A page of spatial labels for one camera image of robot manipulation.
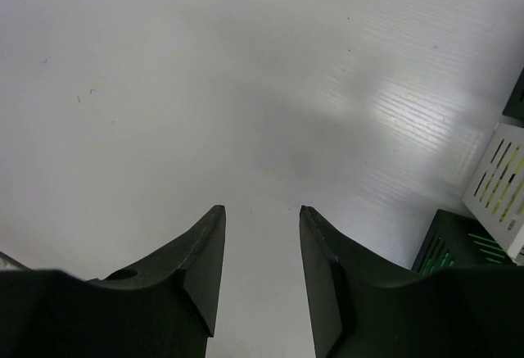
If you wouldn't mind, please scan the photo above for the middle white slatted container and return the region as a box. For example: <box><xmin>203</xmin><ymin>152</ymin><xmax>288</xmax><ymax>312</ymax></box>
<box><xmin>462</xmin><ymin>124</ymin><xmax>524</xmax><ymax>265</ymax></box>

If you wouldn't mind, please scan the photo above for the near black slatted container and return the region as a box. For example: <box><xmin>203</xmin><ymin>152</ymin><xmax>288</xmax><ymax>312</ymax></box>
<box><xmin>411</xmin><ymin>210</ymin><xmax>514</xmax><ymax>275</ymax></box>

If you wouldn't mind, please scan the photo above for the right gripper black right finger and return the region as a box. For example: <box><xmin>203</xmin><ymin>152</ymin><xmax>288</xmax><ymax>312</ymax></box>
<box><xmin>299</xmin><ymin>206</ymin><xmax>523</xmax><ymax>357</ymax></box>

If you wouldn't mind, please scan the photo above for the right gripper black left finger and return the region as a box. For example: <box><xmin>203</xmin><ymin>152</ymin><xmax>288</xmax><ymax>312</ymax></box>
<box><xmin>1</xmin><ymin>205</ymin><xmax>226</xmax><ymax>357</ymax></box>

